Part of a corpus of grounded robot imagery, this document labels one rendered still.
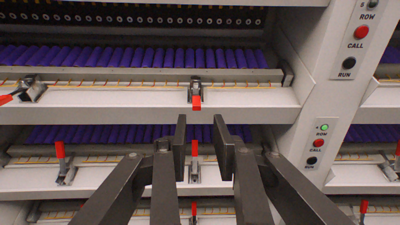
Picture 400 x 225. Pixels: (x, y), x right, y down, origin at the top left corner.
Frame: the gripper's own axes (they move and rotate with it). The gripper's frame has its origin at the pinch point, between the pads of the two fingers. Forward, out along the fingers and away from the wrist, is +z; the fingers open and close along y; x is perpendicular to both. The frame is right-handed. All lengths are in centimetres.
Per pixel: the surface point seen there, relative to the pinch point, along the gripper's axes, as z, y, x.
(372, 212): 30, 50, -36
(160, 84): 20.4, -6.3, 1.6
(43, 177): 22.7, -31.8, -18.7
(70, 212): 31, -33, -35
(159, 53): 26.2, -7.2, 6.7
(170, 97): 18.2, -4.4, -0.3
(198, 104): 10.8, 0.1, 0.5
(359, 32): 13.3, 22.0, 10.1
